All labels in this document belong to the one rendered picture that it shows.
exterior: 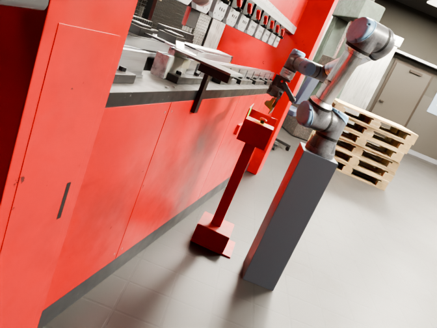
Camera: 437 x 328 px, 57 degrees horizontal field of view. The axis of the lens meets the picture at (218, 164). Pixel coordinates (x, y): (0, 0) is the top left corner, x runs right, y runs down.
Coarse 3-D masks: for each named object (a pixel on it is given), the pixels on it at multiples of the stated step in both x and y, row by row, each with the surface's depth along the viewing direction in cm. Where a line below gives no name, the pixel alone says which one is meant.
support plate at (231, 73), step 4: (176, 52) 166; (180, 52) 165; (184, 52) 168; (188, 56) 164; (192, 56) 166; (196, 60) 164; (200, 60) 164; (204, 60) 171; (208, 60) 178; (204, 64) 163; (208, 64) 162; (212, 64) 165; (216, 64) 172; (216, 68) 162; (220, 68) 163; (224, 68) 170; (228, 68) 178; (224, 72) 161; (228, 72) 161; (232, 72) 168; (236, 72) 175; (236, 76) 168; (240, 76) 174
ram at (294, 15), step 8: (256, 0) 225; (272, 0) 254; (280, 0) 271; (288, 0) 290; (296, 0) 312; (304, 0) 340; (264, 8) 246; (280, 8) 281; (288, 8) 301; (296, 8) 325; (304, 8) 356; (272, 16) 272; (288, 16) 313; (296, 16) 338; (296, 24) 353; (288, 32) 361
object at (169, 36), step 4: (160, 32) 210; (164, 32) 209; (168, 32) 209; (172, 32) 211; (160, 36) 210; (164, 36) 209; (168, 36) 209; (172, 36) 208; (176, 36) 208; (180, 36) 213; (168, 40) 209; (172, 40) 208; (180, 40) 213; (184, 40) 217; (184, 44) 211; (192, 48) 210; (200, 52) 209; (204, 52) 210
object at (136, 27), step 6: (132, 24) 174; (138, 24) 174; (144, 24) 180; (132, 30) 174; (138, 30) 174; (144, 30) 177; (150, 30) 181; (144, 36) 179; (150, 36) 177; (168, 42) 177
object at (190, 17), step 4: (188, 8) 165; (192, 8) 166; (188, 12) 165; (192, 12) 167; (196, 12) 171; (184, 16) 166; (188, 16) 166; (192, 16) 169; (196, 16) 172; (184, 20) 166; (188, 20) 167; (192, 20) 171; (196, 20) 174; (184, 24) 167; (188, 24) 168; (192, 24) 172; (184, 28) 169; (188, 28) 172; (192, 28) 175
